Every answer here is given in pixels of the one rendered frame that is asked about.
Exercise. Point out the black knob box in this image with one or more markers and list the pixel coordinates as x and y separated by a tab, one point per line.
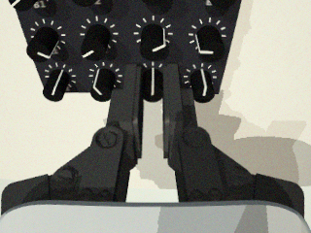
84	49

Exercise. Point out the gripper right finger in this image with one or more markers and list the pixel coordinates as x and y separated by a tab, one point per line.
204	172

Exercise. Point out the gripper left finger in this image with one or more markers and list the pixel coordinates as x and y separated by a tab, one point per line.
102	170

